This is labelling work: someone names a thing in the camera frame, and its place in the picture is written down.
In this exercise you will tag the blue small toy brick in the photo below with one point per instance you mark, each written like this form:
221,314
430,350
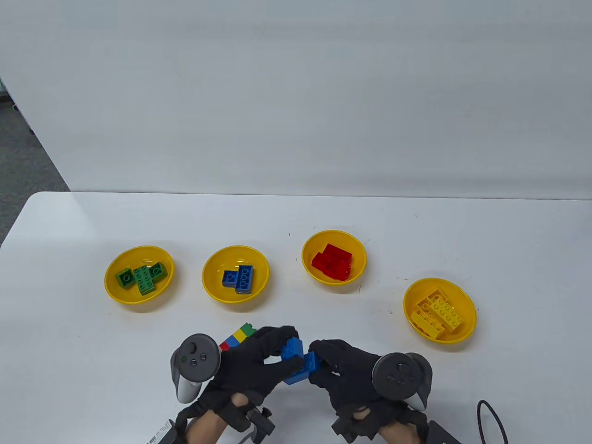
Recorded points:
313,362
229,277

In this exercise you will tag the person's right hand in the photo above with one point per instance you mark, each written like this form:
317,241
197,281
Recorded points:
351,379

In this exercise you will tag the red small toy brick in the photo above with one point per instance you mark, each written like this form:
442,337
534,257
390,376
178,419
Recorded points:
319,262
332,270
346,273

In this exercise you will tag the large multicolour toy brick block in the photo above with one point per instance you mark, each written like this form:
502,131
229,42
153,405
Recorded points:
240,334

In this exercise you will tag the green long toy brick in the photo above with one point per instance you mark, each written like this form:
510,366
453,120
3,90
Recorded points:
144,282

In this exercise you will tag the black wrist sensor box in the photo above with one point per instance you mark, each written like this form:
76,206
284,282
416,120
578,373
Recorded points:
441,434
164,437

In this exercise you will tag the yellow small toy brick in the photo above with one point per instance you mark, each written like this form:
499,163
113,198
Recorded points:
436,296
423,305

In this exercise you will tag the person's right forearm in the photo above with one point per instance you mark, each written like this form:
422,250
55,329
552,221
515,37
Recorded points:
397,434

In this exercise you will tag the yellow plastic bowl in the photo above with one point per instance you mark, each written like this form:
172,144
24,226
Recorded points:
317,240
138,255
455,289
236,254

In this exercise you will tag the blue long toy brick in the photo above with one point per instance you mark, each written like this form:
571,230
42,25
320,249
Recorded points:
292,349
245,280

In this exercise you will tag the person's left hand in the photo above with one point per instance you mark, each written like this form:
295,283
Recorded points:
245,370

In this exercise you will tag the grey handheld controller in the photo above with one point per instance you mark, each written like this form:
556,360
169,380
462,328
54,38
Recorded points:
397,374
199,356

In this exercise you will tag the red long toy brick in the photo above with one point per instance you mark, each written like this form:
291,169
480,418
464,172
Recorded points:
337,252

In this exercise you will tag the person's left forearm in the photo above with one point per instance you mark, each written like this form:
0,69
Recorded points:
206,432

